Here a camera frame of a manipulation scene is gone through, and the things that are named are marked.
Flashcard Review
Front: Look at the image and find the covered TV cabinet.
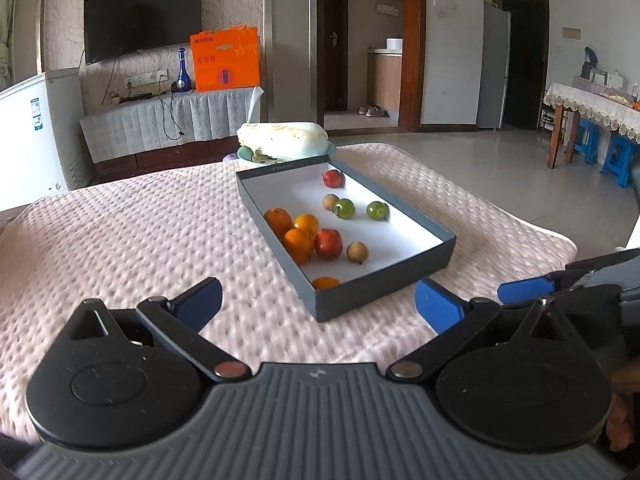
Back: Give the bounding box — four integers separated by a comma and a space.
80, 86, 263, 163

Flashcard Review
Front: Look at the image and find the grey cardboard box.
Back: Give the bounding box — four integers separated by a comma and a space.
235, 155, 457, 322

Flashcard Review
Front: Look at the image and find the dark red apple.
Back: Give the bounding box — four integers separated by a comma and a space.
313, 228, 344, 261

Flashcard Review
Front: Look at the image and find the white wall socket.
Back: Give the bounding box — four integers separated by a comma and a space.
124, 69, 168, 86

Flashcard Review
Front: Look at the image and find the pale green plate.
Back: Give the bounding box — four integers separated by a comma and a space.
237, 141, 337, 165

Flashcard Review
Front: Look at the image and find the orange cardboard box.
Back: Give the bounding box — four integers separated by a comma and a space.
190, 26, 261, 93

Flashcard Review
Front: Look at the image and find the blue plastic stool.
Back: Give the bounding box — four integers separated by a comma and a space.
574, 119, 601, 165
600, 135, 640, 188

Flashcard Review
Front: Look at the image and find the white chest freezer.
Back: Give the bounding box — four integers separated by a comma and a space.
0, 67, 96, 211

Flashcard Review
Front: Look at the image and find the wooden kitchen cabinet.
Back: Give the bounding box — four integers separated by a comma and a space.
367, 49, 403, 113

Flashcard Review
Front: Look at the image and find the grey refrigerator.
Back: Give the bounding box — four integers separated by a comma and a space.
475, 5, 512, 131

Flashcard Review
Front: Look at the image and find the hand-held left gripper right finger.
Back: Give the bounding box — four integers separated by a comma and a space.
386, 277, 576, 386

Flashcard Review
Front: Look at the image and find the dark wooden television cabinet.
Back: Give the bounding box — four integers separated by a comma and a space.
92, 137, 241, 176

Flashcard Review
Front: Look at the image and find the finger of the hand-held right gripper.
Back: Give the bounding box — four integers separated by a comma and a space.
497, 276, 557, 305

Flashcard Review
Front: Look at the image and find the person's right hand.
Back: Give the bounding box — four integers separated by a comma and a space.
606, 360, 640, 456

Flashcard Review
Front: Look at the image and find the black wall television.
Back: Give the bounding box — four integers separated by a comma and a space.
82, 0, 203, 66

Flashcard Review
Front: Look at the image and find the television power cable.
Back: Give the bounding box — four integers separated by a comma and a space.
102, 57, 121, 106

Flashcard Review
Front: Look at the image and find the wooden door frame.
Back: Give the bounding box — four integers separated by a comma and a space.
316, 0, 427, 133

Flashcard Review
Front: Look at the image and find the napa cabbage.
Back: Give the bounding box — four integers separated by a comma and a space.
236, 121, 329, 163

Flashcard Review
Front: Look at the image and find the tied pale green curtain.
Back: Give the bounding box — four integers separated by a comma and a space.
0, 0, 12, 90

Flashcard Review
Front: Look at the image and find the blue tabletop item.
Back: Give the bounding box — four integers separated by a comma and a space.
580, 46, 599, 80

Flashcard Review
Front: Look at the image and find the white box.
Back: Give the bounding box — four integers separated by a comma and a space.
590, 70, 626, 92

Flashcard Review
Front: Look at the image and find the blue glass bottle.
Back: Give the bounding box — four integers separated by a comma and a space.
171, 47, 193, 93

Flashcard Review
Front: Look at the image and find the dining table with lace cloth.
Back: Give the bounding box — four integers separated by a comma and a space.
542, 80, 640, 143

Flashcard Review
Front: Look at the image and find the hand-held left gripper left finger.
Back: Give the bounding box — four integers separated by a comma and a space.
64, 276, 252, 383

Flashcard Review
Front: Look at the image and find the black cable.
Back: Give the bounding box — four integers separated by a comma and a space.
155, 92, 186, 138

